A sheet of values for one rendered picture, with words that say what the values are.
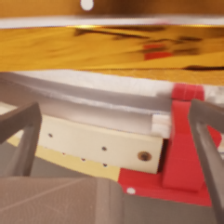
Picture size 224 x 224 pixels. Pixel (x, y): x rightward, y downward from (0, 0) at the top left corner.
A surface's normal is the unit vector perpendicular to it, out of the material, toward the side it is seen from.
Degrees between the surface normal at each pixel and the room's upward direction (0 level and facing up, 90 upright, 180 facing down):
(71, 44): 90
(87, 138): 90
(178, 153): 90
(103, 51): 90
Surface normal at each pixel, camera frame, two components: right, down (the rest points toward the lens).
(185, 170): -0.20, 0.58
